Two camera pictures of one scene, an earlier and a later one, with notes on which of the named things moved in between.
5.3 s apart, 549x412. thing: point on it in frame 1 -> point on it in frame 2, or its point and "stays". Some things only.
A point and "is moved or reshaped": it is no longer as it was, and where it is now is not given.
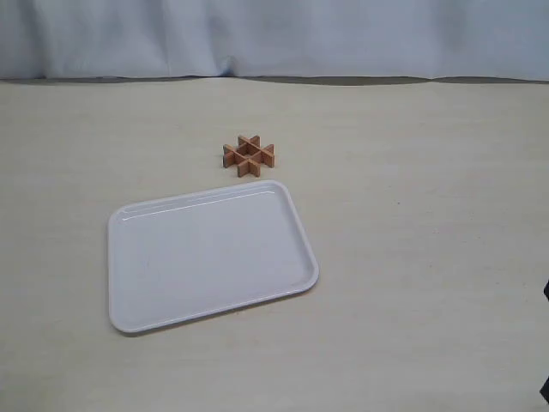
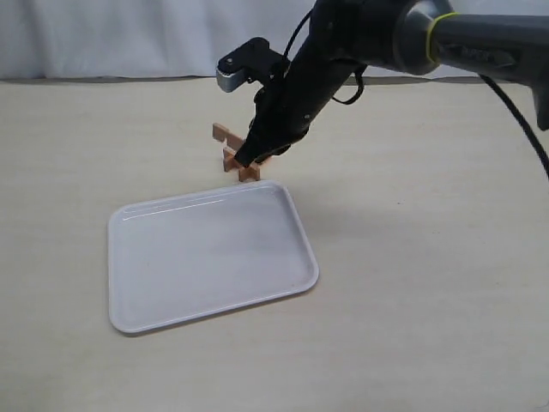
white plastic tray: [181, 257] stays
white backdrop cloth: [407, 39] stays
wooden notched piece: [245, 146] is moved or reshaped
